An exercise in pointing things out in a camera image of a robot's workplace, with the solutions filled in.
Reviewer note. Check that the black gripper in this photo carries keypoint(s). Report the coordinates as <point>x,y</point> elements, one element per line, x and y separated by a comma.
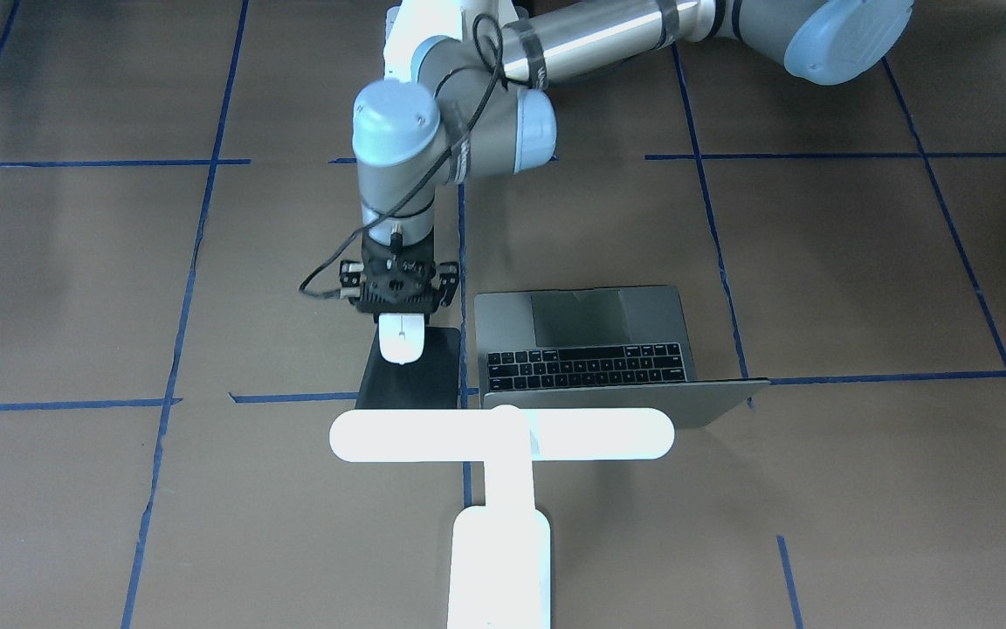
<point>446,281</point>

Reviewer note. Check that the white wireless mouse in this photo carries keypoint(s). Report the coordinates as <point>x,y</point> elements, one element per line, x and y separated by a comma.
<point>401,337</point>

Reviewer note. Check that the black mouse pad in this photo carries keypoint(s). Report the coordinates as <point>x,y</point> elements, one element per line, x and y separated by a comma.
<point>431,383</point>

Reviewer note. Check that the grey laptop computer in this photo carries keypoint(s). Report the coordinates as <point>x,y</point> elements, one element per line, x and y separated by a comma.
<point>610,348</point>

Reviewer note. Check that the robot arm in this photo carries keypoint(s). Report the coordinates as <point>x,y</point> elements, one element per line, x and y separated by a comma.
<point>464,94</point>

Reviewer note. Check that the white desk lamp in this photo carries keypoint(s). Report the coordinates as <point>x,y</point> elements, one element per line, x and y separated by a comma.
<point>501,572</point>

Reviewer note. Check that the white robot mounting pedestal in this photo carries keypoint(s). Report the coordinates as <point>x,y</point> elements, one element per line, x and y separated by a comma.
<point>413,27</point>

